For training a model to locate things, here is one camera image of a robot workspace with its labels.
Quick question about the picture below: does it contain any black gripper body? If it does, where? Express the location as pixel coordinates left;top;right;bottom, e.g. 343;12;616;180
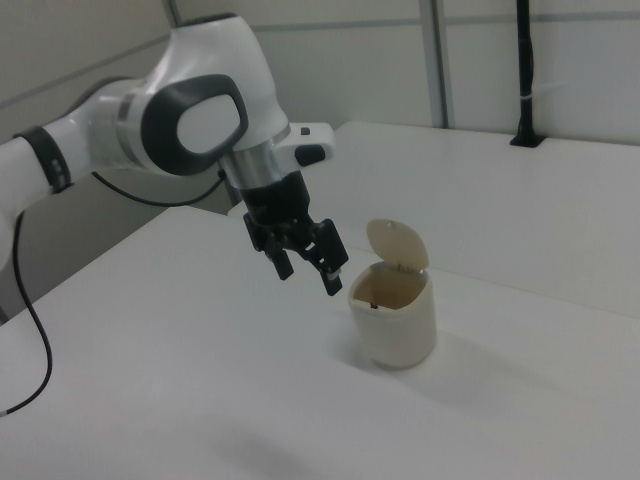
238;170;314;235

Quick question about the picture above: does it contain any small white lidded bin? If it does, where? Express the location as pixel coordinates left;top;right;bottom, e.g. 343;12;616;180
347;217;438;370

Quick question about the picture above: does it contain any grey partition post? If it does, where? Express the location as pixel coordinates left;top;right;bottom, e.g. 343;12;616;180
430;0;460;129

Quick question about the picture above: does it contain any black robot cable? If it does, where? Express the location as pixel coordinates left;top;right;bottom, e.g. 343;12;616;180
0;169;225;418

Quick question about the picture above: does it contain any black camera stand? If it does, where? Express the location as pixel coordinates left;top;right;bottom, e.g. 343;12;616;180
509;0;547;149

